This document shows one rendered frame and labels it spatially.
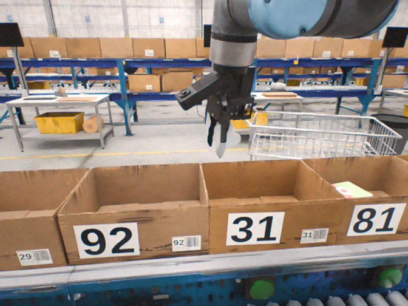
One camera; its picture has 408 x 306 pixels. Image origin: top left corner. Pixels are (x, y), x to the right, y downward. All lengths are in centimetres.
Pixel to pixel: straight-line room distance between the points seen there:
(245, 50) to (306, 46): 518
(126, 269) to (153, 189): 33
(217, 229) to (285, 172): 43
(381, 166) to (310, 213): 54
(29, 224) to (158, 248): 33
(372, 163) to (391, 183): 11
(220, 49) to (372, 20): 24
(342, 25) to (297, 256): 60
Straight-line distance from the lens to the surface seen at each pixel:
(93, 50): 530
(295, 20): 38
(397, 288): 113
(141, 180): 96
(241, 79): 55
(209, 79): 53
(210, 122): 59
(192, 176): 95
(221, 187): 99
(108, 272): 77
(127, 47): 516
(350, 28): 48
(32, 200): 112
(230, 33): 49
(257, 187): 102
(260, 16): 37
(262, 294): 81
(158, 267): 75
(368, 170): 122
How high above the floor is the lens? 142
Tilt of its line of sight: 22 degrees down
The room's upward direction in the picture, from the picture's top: straight up
